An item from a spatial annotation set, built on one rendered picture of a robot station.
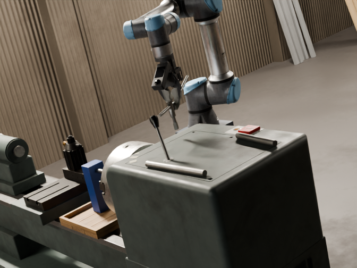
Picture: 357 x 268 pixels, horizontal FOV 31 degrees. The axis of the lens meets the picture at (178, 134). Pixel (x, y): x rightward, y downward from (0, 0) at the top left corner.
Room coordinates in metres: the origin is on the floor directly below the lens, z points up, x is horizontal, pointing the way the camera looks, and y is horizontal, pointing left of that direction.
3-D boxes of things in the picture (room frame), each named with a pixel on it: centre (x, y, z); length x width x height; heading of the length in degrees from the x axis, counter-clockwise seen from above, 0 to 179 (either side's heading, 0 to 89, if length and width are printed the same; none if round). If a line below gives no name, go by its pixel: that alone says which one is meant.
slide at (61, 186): (2.98, 0.57, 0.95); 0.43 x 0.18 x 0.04; 128
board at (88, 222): (2.71, 0.37, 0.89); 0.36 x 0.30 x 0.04; 128
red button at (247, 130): (2.26, -0.26, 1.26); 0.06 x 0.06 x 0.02; 38
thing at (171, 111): (2.37, 0.01, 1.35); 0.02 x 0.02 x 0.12
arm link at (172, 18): (2.52, -0.04, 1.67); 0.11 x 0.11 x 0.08; 63
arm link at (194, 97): (2.95, -0.13, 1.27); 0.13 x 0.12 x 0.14; 63
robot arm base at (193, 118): (2.95, -0.13, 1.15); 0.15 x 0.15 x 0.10
